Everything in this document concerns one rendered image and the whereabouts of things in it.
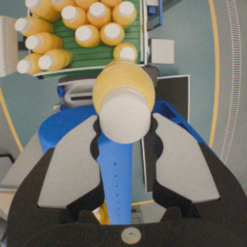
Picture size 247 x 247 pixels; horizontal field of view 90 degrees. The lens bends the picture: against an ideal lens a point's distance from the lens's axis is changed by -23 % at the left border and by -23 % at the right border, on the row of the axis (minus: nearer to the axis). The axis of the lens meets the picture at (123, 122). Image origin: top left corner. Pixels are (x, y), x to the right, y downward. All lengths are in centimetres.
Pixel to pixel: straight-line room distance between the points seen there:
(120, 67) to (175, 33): 151
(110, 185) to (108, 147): 13
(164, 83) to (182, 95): 22
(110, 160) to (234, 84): 191
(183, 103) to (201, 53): 58
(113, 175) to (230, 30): 194
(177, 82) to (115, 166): 121
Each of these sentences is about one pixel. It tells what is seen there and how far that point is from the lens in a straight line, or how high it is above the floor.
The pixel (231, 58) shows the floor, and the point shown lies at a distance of 205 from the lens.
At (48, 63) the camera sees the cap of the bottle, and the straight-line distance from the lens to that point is 44.
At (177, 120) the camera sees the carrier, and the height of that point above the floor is 61.
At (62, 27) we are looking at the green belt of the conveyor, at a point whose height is 90.
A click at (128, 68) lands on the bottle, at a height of 136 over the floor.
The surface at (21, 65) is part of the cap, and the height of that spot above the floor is 111.
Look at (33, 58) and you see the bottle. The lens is 50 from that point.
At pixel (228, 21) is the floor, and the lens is 207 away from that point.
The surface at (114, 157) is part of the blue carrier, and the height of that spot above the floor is 120.
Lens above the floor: 152
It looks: 64 degrees down
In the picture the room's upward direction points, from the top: 171 degrees clockwise
